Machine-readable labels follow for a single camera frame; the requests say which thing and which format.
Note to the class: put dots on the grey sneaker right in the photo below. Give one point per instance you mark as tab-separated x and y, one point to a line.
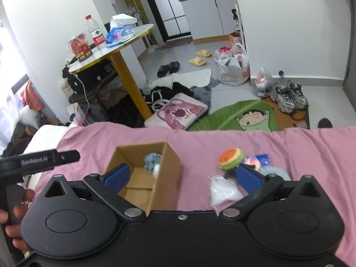
297	95

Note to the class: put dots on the white floor mat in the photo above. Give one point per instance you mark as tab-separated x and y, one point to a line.
199	78

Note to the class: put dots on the pink bear cushion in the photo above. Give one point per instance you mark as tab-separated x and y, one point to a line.
179	112

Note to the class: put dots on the black clothes pile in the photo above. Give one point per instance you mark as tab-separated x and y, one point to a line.
159	96

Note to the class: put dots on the brown cardboard box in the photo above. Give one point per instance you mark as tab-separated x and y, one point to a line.
143	190

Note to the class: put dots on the small clear plastic bag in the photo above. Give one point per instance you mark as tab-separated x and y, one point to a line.
263	83

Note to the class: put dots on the hamburger plush toy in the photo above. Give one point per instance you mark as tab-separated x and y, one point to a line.
230	159

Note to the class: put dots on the white red plastic bag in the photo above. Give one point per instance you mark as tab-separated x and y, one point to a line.
233	65

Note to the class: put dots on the grey blue heart plush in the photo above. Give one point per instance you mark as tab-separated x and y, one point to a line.
150	160

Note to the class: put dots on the yellow round table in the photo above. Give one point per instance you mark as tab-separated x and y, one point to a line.
127	66

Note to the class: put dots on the green leaf cartoon rug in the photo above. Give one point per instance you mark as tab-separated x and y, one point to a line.
246	115

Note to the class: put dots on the yellow slipper far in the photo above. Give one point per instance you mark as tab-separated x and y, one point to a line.
204	53

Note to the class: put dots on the black polka dot bag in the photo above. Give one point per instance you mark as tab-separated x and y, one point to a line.
88	78

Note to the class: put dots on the grey sneaker left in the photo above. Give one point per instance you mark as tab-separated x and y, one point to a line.
282	97

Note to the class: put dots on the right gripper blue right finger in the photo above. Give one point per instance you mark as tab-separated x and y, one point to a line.
260	188

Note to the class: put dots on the white tissue box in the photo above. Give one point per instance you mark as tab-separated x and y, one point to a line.
120	20

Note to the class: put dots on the grey sneaker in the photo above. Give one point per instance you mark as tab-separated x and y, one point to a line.
282	97
297	95

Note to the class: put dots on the clear bag white filling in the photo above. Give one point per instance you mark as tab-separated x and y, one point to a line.
223	190

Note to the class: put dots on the black slipper left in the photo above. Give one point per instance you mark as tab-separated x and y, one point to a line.
163	70

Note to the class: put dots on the yellow slipper near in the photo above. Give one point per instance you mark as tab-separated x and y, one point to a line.
197	61

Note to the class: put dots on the black studded soft toy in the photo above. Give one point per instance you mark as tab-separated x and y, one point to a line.
230	174

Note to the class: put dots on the fluffy light blue plush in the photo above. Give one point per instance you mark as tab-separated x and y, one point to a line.
266	170

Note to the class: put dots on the black slipper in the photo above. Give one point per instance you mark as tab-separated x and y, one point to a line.
174	67
163	70

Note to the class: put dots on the yellow slipper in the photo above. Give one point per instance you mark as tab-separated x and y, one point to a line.
197	61
204	53

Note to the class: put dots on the water bottle red label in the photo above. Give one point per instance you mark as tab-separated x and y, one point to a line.
96	33

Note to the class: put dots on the blue white plastic pack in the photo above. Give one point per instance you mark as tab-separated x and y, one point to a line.
119	35

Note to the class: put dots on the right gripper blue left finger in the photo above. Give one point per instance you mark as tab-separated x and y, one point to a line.
106	188

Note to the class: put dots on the white soft roll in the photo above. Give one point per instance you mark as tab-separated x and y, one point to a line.
156	171

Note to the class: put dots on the white kitchen cabinet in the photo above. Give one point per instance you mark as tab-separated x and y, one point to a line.
209	18

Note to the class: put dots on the grey wardrobe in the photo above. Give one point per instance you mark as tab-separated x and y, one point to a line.
349	81

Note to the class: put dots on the left hand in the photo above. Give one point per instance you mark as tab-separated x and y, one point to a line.
13	231

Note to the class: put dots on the pink bed sheet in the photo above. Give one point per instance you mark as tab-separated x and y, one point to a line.
326	153

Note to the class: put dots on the blue tissue packet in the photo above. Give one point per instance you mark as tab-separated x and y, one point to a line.
258	161

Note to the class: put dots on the red snack package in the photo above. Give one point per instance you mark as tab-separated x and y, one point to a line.
80	47

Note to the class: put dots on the black slipper right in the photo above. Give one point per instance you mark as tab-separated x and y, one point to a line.
174	67

